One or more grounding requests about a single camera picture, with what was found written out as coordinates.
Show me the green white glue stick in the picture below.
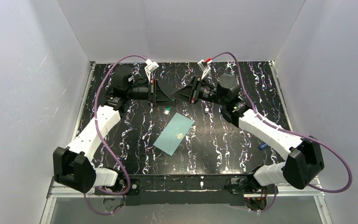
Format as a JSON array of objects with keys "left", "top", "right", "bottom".
[{"left": 164, "top": 107, "right": 171, "bottom": 115}]

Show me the light green envelope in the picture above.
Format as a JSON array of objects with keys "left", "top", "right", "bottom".
[{"left": 153, "top": 113, "right": 194, "bottom": 156}]

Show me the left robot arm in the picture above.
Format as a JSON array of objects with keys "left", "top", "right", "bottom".
[{"left": 53, "top": 60, "right": 175, "bottom": 193}]

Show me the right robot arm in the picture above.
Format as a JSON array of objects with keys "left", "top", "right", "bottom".
[{"left": 171, "top": 74, "right": 324, "bottom": 191}]

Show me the blue pen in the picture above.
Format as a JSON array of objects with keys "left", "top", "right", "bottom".
[{"left": 258, "top": 143, "right": 268, "bottom": 150}]

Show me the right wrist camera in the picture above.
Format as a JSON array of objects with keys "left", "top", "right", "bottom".
[{"left": 197, "top": 58, "right": 213, "bottom": 79}]

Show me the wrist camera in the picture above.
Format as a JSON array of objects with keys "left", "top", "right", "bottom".
[
  {"left": 145, "top": 59, "right": 159, "bottom": 83},
  {"left": 197, "top": 58, "right": 213, "bottom": 79}
]

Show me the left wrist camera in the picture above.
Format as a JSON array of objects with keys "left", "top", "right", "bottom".
[{"left": 145, "top": 59, "right": 159, "bottom": 83}]

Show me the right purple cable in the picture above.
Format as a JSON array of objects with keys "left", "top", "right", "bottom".
[{"left": 211, "top": 51, "right": 353, "bottom": 214}]

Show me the purple cable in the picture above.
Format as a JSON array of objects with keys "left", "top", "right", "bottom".
[
  {"left": 83, "top": 55, "right": 149, "bottom": 216},
  {"left": 211, "top": 51, "right": 353, "bottom": 214}
]

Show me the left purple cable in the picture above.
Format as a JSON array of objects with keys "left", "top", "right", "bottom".
[{"left": 83, "top": 55, "right": 149, "bottom": 216}]

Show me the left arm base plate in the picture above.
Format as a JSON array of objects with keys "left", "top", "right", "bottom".
[{"left": 94, "top": 178, "right": 140, "bottom": 196}]

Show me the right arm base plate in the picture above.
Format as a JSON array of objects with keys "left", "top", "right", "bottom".
[{"left": 225, "top": 176, "right": 275, "bottom": 196}]

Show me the aluminium frame rail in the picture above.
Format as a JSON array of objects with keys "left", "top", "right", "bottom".
[{"left": 41, "top": 175, "right": 332, "bottom": 224}]

